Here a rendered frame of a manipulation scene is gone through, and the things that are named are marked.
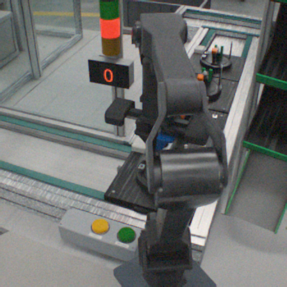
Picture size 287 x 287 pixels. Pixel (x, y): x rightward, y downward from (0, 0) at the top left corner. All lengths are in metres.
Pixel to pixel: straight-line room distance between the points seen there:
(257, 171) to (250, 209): 0.09
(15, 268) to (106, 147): 0.46
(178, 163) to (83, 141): 0.84
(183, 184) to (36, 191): 0.71
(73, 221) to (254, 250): 0.49
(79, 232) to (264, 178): 0.47
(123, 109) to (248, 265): 0.56
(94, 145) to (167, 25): 0.72
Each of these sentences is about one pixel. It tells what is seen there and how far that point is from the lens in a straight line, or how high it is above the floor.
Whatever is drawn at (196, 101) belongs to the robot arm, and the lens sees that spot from 0.39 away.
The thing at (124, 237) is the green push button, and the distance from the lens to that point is 0.89.
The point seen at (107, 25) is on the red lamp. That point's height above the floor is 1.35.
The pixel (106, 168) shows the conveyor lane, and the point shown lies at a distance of 1.13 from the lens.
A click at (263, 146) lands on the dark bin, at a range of 0.81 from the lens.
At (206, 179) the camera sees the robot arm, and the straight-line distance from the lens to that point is 0.37.
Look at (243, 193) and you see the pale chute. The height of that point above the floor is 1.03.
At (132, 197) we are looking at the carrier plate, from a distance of 0.97.
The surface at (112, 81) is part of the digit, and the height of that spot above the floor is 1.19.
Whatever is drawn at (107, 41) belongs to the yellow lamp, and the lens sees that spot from 0.97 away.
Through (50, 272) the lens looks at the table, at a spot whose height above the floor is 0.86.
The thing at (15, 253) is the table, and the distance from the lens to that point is 1.05.
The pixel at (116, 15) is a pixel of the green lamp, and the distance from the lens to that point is 0.95.
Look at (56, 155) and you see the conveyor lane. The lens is 1.21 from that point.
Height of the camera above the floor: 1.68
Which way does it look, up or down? 39 degrees down
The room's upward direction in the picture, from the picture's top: straight up
